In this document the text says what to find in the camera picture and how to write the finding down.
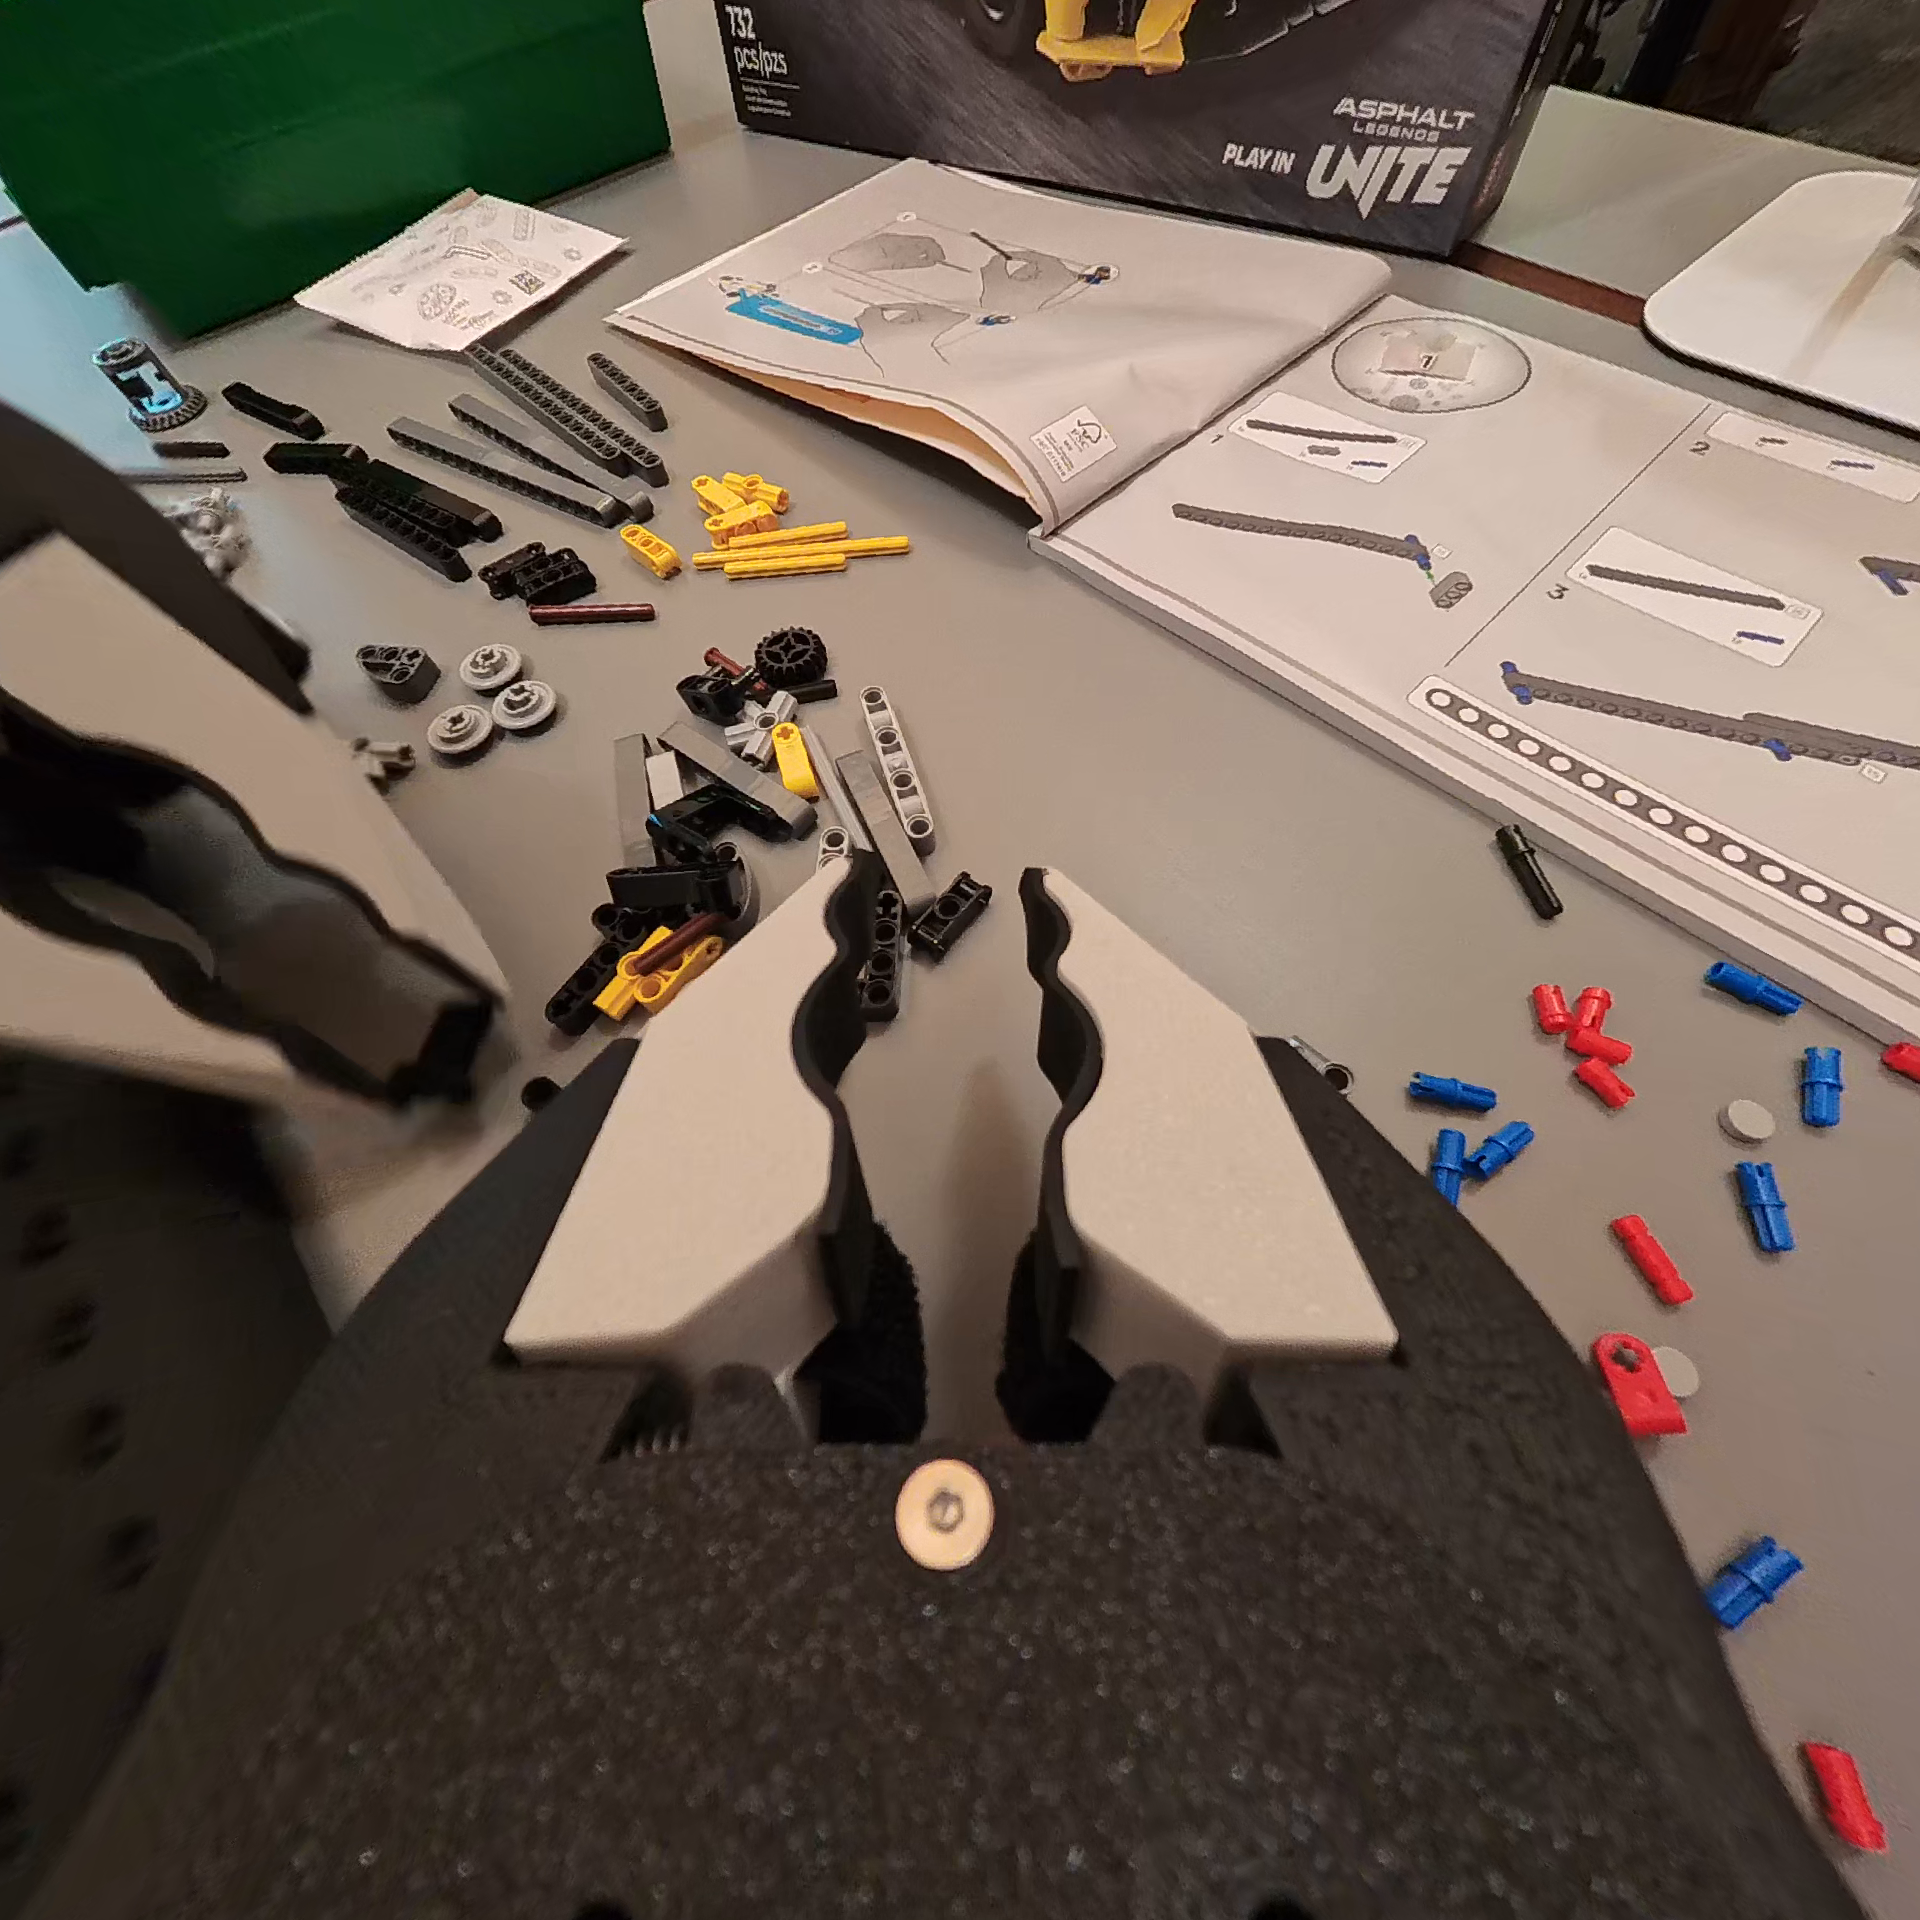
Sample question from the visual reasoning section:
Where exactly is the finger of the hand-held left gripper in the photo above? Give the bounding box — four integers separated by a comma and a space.
0, 527, 512, 1052
0, 861, 497, 1109

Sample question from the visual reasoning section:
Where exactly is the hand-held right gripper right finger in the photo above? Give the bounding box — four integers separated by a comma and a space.
1016, 863, 1404, 1390

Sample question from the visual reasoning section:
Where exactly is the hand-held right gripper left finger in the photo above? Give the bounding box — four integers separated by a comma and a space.
497, 851, 890, 1390

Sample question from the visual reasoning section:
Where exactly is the pile of mixed lego pieces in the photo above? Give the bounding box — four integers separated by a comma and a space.
541, 621, 995, 1038

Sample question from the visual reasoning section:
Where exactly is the printed white paper bag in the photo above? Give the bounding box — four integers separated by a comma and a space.
293, 186, 630, 354

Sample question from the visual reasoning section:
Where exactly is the dark grey lego gear hub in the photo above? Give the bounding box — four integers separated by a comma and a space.
92, 335, 210, 438

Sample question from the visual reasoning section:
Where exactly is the wide black lego beam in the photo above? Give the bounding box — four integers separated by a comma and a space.
335, 485, 485, 585
331, 456, 503, 544

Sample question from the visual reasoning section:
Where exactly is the long black lego beam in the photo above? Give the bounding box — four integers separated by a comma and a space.
464, 341, 672, 492

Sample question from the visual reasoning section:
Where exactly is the red thin lego liftarm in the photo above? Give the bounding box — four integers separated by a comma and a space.
1591, 1331, 1690, 1440

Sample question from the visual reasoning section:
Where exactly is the short black lego beam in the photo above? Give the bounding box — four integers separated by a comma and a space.
583, 352, 672, 438

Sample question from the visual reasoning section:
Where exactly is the pile of small lego pins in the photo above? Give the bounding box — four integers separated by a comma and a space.
1405, 981, 1920, 1853

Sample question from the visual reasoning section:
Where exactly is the long yellow lego axle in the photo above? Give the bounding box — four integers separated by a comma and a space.
724, 531, 913, 582

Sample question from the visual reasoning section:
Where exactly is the lego instruction booklet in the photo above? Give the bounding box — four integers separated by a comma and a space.
603, 156, 1920, 1043

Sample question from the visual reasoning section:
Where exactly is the black lego set box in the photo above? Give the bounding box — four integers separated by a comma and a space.
711, 0, 1591, 258

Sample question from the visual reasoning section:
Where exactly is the green plastic bin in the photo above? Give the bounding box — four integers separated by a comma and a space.
0, 0, 672, 340

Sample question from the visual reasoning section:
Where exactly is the black perforated chair armrest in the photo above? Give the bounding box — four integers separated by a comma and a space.
0, 1049, 335, 1920

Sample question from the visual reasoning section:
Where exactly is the white sign stand base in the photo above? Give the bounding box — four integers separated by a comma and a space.
1642, 167, 1920, 438

